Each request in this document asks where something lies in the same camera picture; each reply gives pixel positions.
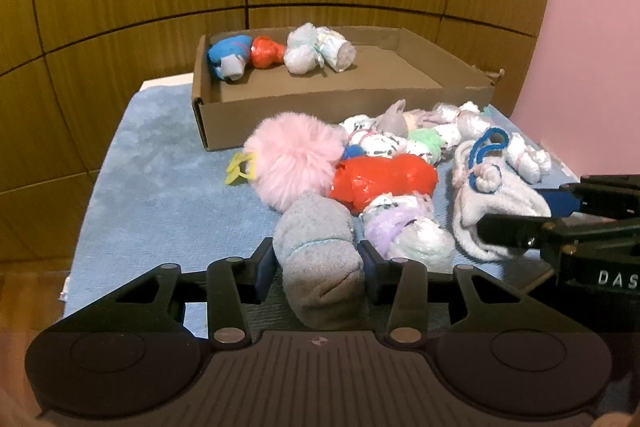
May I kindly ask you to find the blue sock roll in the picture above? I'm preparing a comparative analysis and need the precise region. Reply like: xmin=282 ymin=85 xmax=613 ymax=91
xmin=207 ymin=35 xmax=254 ymax=82

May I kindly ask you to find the white sock blue pipe cleaner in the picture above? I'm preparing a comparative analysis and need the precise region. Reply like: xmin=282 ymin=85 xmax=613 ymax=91
xmin=451 ymin=127 xmax=552 ymax=263

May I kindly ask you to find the white bundle pink rubber band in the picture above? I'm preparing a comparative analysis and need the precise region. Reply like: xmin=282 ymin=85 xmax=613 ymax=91
xmin=501 ymin=133 xmax=552 ymax=184

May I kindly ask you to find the brown cardboard box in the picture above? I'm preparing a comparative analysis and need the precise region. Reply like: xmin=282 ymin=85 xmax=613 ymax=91
xmin=191 ymin=26 xmax=506 ymax=152

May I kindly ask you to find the yellow plastic clip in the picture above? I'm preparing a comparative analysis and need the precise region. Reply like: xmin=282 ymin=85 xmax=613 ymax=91
xmin=225 ymin=152 xmax=258 ymax=185

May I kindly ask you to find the small white sock bundle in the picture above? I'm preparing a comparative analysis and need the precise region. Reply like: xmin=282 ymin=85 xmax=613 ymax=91
xmin=432 ymin=123 xmax=463 ymax=152

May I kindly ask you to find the small clear plastic bundle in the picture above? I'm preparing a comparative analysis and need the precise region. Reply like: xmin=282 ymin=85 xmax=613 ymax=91
xmin=431 ymin=102 xmax=463 ymax=125

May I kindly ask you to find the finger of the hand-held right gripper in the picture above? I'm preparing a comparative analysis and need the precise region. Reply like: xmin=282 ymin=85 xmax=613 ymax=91
xmin=476 ymin=213 xmax=640 ymax=258
xmin=536 ymin=175 xmax=640 ymax=219

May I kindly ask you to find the small red plastic bundle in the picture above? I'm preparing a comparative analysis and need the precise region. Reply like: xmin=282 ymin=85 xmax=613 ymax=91
xmin=250 ymin=37 xmax=286 ymax=69

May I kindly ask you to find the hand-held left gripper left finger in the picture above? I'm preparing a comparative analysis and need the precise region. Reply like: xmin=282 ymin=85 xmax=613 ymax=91
xmin=65 ymin=238 xmax=277 ymax=350

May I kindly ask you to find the white patterned sock roll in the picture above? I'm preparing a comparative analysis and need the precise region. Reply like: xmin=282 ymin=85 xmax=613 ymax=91
xmin=315 ymin=29 xmax=357 ymax=72

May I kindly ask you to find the grey sock roll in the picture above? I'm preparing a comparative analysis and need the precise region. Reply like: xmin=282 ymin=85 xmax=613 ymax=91
xmin=273 ymin=190 xmax=365 ymax=330

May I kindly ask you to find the white black-patterned sock roll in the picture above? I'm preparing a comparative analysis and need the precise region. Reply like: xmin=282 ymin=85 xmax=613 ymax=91
xmin=339 ymin=114 xmax=383 ymax=138
xmin=348 ymin=132 xmax=410 ymax=158

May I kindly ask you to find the large red plastic bundle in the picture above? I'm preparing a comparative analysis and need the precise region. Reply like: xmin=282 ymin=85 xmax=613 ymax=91
xmin=330 ymin=155 xmax=438 ymax=215

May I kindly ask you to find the white mesh bundle teal tie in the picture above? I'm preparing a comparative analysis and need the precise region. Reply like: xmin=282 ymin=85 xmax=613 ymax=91
xmin=283 ymin=23 xmax=323 ymax=75

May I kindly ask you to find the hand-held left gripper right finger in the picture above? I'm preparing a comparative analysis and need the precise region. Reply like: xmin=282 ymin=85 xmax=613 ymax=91
xmin=357 ymin=238 xmax=561 ymax=350

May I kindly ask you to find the sock bundle with purple plastic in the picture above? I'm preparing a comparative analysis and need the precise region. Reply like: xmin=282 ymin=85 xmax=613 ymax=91
xmin=360 ymin=192 xmax=456 ymax=273

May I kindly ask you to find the lilac plastic bundle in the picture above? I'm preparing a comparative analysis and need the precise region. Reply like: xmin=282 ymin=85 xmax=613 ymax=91
xmin=455 ymin=104 xmax=493 ymax=145

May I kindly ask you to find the pink fluffy pompom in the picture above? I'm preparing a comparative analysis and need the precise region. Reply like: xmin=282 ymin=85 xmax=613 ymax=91
xmin=242 ymin=114 xmax=348 ymax=212

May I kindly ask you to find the blue fleece mat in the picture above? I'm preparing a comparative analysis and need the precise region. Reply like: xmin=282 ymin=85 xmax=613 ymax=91
xmin=62 ymin=84 xmax=581 ymax=343

